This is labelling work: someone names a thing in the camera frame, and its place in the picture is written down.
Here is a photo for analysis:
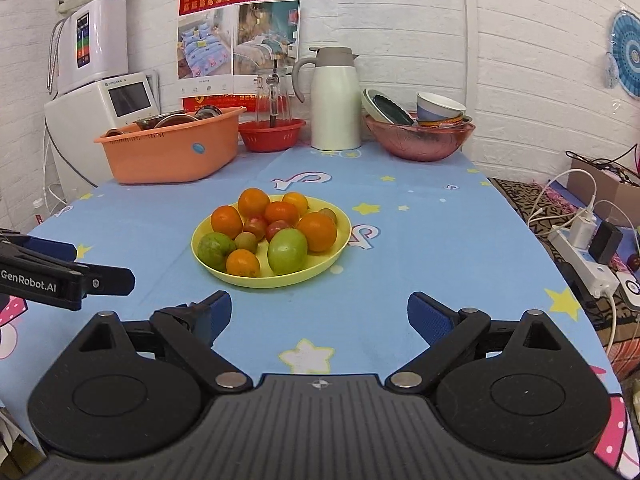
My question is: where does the red plum back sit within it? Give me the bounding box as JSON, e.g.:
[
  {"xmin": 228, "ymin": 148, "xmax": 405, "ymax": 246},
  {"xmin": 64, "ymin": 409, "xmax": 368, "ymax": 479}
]
[{"xmin": 243, "ymin": 216, "xmax": 268, "ymax": 242}]

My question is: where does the white countertop appliance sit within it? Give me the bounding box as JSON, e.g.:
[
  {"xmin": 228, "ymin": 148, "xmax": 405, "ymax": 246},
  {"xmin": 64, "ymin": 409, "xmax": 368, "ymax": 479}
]
[{"xmin": 44, "ymin": 70, "xmax": 160, "ymax": 202}]

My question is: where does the small orange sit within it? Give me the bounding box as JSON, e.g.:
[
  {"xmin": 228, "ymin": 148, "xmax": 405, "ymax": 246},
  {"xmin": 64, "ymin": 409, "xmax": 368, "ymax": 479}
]
[
  {"xmin": 226, "ymin": 248, "xmax": 262, "ymax": 278},
  {"xmin": 282, "ymin": 192, "xmax": 309, "ymax": 217}
]

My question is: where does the red plum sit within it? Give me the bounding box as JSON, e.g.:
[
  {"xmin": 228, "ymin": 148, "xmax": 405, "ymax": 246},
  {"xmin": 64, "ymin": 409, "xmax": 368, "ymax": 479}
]
[
  {"xmin": 243, "ymin": 216, "xmax": 268, "ymax": 242},
  {"xmin": 265, "ymin": 220, "xmax": 291, "ymax": 242}
]

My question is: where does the orange plastic basket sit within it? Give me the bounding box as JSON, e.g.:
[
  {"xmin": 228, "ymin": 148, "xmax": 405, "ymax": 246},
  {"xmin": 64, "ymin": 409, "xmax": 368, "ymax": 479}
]
[{"xmin": 96, "ymin": 106, "xmax": 245, "ymax": 184}]

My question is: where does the cardboard box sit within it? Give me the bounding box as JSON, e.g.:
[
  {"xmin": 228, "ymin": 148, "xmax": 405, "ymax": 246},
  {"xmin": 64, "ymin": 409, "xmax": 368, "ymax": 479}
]
[{"xmin": 566, "ymin": 159, "xmax": 640, "ymax": 226}]

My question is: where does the red fu wall calendar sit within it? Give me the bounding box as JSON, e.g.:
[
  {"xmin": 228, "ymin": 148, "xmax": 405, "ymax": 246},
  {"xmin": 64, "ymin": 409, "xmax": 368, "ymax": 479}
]
[{"xmin": 177, "ymin": 0, "xmax": 302, "ymax": 112}]

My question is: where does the red plastic basket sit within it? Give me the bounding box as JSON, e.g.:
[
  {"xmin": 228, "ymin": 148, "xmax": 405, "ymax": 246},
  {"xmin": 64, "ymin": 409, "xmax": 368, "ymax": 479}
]
[{"xmin": 239, "ymin": 119, "xmax": 306, "ymax": 153}]

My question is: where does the white water purifier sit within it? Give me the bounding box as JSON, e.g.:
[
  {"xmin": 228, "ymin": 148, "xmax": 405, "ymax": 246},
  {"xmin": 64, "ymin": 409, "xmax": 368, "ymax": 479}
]
[{"xmin": 56, "ymin": 0, "xmax": 129, "ymax": 94}]

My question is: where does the yellow plastic plate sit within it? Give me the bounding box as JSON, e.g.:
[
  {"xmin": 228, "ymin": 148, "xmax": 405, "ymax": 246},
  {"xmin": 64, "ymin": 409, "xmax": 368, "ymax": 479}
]
[{"xmin": 191, "ymin": 196, "xmax": 352, "ymax": 289}]

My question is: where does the white thermos jug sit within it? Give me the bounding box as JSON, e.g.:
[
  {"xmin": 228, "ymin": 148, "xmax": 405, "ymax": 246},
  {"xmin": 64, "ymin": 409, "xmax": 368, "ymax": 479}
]
[{"xmin": 292, "ymin": 44, "xmax": 361, "ymax": 151}]

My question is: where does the green white plate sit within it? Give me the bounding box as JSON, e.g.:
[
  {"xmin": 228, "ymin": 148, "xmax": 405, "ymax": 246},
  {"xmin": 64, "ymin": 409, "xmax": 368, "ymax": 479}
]
[{"xmin": 361, "ymin": 89, "xmax": 414, "ymax": 126}]

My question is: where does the large orange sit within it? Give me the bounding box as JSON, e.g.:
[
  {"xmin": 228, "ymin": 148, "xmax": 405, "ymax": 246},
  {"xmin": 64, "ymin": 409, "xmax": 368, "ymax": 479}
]
[{"xmin": 236, "ymin": 188, "xmax": 270, "ymax": 219}]

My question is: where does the blue patterned tablecloth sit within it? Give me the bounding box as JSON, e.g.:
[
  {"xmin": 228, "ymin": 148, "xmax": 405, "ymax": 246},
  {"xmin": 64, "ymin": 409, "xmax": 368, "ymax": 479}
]
[{"xmin": 1, "ymin": 145, "xmax": 639, "ymax": 479}]

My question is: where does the blue round wall decoration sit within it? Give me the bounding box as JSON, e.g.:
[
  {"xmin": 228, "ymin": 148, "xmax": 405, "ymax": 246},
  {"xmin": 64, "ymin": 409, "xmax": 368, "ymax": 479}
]
[{"xmin": 604, "ymin": 9, "xmax": 640, "ymax": 99}]

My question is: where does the red plum front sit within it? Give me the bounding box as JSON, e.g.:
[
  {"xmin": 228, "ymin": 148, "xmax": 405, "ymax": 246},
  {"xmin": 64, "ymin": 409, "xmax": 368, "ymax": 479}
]
[{"xmin": 265, "ymin": 220, "xmax": 291, "ymax": 242}]

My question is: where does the dark orange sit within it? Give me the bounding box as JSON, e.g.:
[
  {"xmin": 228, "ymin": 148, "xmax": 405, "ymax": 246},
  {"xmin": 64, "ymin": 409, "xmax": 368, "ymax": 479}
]
[{"xmin": 209, "ymin": 205, "xmax": 244, "ymax": 240}]

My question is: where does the pink glass bowl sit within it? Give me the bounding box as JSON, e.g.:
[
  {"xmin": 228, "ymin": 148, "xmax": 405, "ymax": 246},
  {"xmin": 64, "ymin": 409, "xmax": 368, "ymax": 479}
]
[{"xmin": 364, "ymin": 115, "xmax": 475, "ymax": 162}]

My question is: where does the white blue ceramic bowl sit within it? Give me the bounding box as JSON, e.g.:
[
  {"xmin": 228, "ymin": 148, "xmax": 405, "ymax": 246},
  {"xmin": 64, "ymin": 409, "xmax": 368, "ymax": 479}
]
[{"xmin": 416, "ymin": 92, "xmax": 466, "ymax": 122}]

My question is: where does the brown kiwi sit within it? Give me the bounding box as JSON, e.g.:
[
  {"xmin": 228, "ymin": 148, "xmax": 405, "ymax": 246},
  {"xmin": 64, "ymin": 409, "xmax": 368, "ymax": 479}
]
[
  {"xmin": 319, "ymin": 208, "xmax": 337, "ymax": 224},
  {"xmin": 234, "ymin": 231, "xmax": 258, "ymax": 254}
]

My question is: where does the white power strip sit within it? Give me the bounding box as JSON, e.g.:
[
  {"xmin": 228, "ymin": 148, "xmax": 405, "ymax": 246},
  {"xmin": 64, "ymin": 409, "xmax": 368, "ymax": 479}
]
[{"xmin": 548, "ymin": 208, "xmax": 620, "ymax": 299}]

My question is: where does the orange with stem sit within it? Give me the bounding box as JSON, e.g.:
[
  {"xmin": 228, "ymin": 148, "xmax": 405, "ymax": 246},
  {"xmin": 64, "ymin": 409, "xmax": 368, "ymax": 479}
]
[{"xmin": 296, "ymin": 211, "xmax": 337, "ymax": 252}]

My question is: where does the glass pitcher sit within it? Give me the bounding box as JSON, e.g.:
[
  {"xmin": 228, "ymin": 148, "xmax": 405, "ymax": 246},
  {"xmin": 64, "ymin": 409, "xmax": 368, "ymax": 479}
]
[{"xmin": 255, "ymin": 58, "xmax": 292, "ymax": 128}]

